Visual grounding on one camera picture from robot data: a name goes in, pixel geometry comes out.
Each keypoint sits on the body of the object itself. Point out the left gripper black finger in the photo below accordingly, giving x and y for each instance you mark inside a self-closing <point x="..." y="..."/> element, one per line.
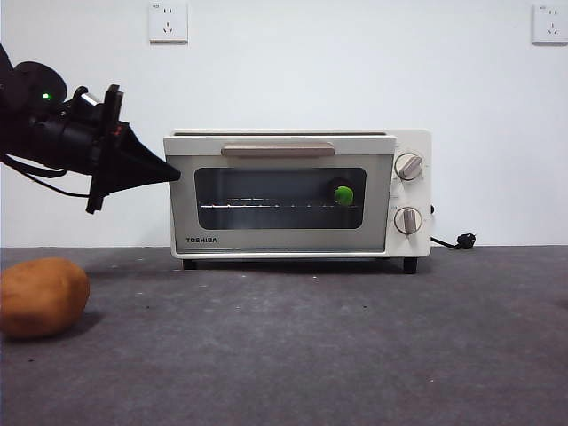
<point x="128" y="177"/>
<point x="133" y="151"/>

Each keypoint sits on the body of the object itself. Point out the purple eggplant green stem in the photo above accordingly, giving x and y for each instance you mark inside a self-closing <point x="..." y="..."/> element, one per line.
<point x="344" y="195"/>

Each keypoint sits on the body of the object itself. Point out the beige oven knob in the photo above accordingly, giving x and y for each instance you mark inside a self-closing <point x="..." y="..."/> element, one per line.
<point x="408" y="167"/>
<point x="408" y="220"/>

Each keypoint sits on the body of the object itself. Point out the white toaster oven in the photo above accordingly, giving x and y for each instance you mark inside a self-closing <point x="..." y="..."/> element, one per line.
<point x="412" y="253"/>

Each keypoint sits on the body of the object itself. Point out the brown potato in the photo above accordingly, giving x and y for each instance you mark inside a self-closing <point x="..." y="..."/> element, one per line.
<point x="42" y="299"/>

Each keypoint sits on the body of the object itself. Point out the white wall socket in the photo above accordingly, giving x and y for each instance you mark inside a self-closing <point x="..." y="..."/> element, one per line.
<point x="168" y="24"/>
<point x="550" y="24"/>

